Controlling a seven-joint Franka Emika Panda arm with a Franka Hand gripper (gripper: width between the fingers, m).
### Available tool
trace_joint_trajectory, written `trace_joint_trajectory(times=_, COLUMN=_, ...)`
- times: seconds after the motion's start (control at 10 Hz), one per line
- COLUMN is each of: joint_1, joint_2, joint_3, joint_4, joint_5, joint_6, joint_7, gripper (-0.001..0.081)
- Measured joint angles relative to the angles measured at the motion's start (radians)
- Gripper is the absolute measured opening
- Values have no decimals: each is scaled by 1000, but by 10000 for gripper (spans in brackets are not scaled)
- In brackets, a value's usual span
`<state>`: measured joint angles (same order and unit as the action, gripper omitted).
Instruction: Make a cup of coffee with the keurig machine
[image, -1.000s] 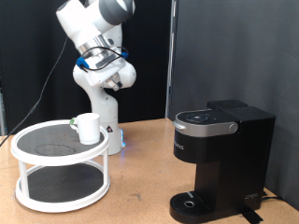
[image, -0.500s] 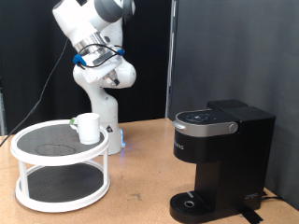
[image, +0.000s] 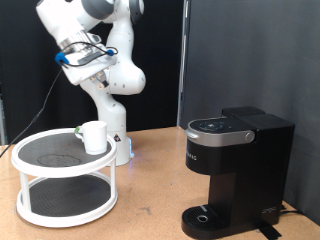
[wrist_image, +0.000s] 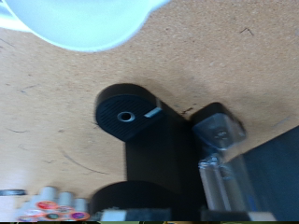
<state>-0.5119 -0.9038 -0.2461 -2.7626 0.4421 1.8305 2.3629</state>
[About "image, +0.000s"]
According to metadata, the black tape strip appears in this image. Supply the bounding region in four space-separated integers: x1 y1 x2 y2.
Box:
256 223 283 240

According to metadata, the black power cord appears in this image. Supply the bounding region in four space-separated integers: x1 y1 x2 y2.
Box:
279 203 306 216

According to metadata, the blue cable clip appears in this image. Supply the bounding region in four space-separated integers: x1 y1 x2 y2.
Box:
54 51 70 67

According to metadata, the black backdrop curtain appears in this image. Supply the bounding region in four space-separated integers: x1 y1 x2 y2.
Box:
0 0 184 145

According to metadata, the dark grey backdrop panel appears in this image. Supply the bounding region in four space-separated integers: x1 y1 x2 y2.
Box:
181 0 320 226

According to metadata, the grey metal frame post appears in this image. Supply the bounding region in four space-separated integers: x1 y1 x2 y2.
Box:
175 0 191 128
0 79 7 146

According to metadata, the black Keurig coffee machine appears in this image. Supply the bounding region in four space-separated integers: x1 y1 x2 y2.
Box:
180 105 296 240

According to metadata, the white mug with green tape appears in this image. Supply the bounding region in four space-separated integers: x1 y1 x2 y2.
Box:
73 120 109 156

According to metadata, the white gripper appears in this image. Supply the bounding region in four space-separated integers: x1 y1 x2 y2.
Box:
60 52 119 91

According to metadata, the white two-tier turntable stand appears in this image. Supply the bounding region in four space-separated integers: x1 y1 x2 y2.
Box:
10 127 119 229

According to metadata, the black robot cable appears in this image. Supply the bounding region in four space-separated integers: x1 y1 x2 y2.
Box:
0 41 119 158

